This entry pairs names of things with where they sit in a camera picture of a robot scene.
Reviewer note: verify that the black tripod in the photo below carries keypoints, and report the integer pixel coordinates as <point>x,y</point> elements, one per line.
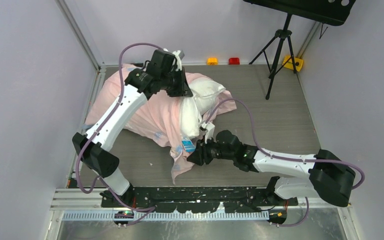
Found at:
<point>282,35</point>

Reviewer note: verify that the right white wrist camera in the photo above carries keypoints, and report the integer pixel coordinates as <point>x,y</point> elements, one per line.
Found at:
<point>207,128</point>

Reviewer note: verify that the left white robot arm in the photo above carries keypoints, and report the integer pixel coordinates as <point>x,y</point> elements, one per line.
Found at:
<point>93,147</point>

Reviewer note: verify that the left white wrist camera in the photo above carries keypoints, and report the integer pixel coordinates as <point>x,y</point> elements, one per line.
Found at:
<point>172,61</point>

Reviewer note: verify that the black overhead panel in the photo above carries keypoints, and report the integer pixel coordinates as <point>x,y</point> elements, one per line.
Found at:
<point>330,12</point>

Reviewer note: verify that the white slotted cable duct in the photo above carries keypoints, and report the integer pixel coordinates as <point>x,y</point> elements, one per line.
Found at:
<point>113,215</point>

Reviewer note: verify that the white pillow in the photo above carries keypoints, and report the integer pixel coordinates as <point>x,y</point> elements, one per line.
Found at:
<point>205,93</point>

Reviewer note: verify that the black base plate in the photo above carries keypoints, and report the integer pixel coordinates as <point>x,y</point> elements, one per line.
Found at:
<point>234,199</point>

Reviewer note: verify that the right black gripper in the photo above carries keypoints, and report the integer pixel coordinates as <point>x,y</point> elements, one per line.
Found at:
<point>201,153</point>

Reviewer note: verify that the pink pillowcase with blue print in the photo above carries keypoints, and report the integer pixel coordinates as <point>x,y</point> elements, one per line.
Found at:
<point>158,119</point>

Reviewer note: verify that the small black block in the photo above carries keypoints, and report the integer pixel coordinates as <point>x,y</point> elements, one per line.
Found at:
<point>138,64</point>

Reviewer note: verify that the white pillow care label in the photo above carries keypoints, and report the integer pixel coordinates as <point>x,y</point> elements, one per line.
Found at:
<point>188,145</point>

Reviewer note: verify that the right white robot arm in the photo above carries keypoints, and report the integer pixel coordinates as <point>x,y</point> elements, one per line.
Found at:
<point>314,175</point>

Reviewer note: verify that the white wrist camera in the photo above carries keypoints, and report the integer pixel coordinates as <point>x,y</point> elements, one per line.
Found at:
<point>172,61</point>
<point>207,128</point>

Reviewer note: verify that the red block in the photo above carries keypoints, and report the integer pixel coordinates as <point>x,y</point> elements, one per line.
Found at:
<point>234,61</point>

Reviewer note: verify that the yellow block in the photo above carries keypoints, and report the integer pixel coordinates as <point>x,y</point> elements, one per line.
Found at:
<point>292,63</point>

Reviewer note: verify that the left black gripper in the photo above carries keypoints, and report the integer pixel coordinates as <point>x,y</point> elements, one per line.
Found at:
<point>182,89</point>

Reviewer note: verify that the orange block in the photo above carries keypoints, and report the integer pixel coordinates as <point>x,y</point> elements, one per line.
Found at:
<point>212,61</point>

